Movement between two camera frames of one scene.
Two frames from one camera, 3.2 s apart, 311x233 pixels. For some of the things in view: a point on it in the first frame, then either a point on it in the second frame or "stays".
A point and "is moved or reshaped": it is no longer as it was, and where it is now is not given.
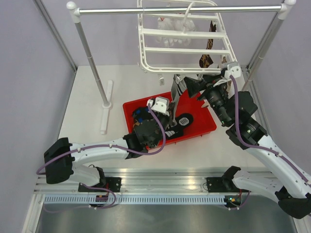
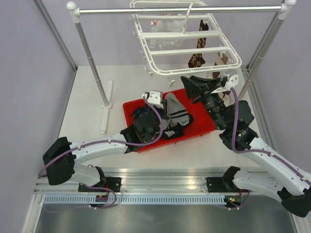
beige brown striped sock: [230, 89] is moved or reshaped
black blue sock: [142, 113] stays
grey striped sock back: [179, 86] -> [176, 113]
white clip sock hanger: [181, 43] is moved or reshaped
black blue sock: [182, 120] stays
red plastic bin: [202, 122] stays
